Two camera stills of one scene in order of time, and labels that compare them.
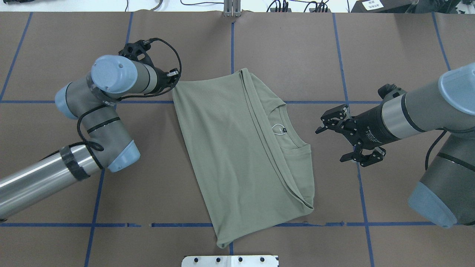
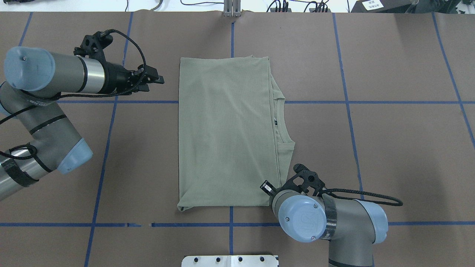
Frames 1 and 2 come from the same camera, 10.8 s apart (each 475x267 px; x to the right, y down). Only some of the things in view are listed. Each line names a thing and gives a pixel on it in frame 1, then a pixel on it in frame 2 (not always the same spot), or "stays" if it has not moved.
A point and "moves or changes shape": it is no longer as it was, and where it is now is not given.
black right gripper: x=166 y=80 to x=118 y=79
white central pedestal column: x=229 y=261 stays
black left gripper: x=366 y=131 to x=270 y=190
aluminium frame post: x=232 y=8 stays
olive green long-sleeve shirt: x=253 y=169 moves or changes shape
